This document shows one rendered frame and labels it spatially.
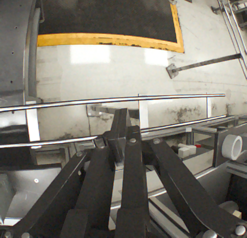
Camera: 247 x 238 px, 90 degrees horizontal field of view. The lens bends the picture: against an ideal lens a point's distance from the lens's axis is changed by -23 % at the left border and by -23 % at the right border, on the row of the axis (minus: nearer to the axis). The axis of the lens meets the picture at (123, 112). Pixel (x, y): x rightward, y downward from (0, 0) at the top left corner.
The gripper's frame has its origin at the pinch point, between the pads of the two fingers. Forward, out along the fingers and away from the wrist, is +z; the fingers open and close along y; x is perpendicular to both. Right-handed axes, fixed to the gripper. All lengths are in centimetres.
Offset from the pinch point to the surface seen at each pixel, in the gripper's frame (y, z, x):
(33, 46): -55, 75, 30
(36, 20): -52, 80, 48
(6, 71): -40, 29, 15
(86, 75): -35, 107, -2
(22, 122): -38.0, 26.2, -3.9
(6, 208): -25.4, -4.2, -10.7
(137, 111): 0.5, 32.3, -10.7
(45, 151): -65, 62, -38
